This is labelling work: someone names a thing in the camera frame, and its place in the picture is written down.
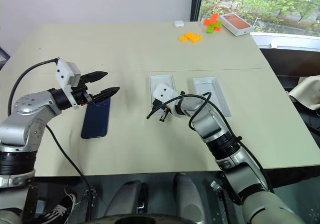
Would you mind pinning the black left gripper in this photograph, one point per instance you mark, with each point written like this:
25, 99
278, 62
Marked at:
80, 94

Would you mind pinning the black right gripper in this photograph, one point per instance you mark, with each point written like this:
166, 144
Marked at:
162, 108

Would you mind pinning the orange toy brick block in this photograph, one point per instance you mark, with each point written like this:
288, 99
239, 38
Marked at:
211, 19

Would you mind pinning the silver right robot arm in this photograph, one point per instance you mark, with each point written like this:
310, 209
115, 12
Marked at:
212, 124

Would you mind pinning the white window sill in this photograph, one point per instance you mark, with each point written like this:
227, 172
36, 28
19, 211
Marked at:
287, 40

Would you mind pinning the white phone box lid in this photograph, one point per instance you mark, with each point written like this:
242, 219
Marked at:
212, 91

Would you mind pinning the orange print phone box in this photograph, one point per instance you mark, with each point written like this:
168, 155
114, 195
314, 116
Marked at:
236, 24

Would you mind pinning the black white sneaker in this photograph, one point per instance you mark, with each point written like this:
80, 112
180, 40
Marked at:
58, 209

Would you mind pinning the dark blue smartphone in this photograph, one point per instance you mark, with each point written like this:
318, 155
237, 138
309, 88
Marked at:
96, 120

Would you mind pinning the white earbuds case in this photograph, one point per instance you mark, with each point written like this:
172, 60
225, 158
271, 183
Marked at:
179, 24

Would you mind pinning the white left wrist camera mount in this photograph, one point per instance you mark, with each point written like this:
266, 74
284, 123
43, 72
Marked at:
63, 71

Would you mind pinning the black window frame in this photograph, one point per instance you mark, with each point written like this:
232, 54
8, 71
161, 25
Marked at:
196, 2

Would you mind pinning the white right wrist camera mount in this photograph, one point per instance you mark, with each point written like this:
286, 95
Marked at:
165, 91

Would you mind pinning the white phone box base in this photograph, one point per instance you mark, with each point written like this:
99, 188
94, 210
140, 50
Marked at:
162, 79

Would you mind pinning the green toy brick block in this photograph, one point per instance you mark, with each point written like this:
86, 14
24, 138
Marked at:
214, 27

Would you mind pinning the dark grey rounded shape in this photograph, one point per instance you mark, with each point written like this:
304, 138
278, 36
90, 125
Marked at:
188, 199
127, 199

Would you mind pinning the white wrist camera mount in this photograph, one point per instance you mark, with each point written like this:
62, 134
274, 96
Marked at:
63, 71
165, 91

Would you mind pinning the silver metal bracket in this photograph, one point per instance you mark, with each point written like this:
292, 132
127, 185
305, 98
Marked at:
216, 186

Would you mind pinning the beige chair cushion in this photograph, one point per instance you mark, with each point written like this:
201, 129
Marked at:
306, 91

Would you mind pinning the yellow toy brick block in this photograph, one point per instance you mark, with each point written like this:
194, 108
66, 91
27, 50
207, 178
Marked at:
191, 37

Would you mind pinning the black chair edge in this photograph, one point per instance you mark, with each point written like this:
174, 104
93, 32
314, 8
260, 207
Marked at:
3, 57

